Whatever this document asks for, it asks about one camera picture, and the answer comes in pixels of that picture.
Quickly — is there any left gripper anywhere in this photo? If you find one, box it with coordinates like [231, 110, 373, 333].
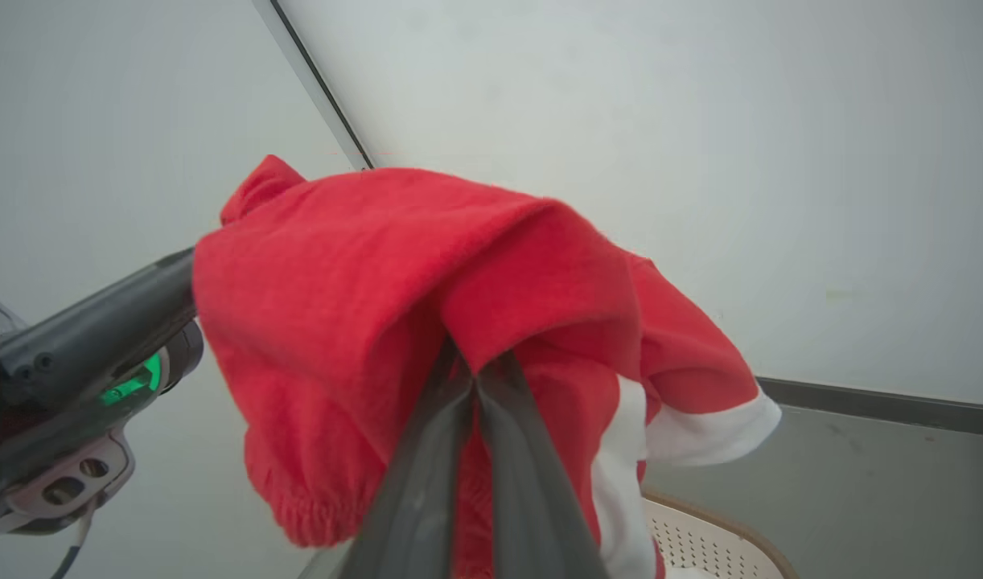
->
[0, 248, 204, 540]

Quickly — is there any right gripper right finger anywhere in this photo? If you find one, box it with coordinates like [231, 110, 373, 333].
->
[479, 354, 609, 579]

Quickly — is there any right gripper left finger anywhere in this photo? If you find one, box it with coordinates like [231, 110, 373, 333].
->
[339, 342, 472, 579]

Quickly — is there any red and white garment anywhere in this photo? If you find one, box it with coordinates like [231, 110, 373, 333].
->
[192, 154, 783, 579]

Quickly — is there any cream perforated laundry basket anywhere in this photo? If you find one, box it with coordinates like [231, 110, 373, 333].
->
[644, 492, 798, 579]

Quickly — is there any dark baseboard strip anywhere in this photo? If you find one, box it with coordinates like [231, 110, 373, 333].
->
[757, 376, 983, 439]

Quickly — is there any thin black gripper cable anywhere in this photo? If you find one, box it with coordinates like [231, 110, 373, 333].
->
[51, 499, 100, 579]

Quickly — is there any grey wall corner trim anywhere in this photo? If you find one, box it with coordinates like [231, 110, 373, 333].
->
[253, 0, 376, 171]

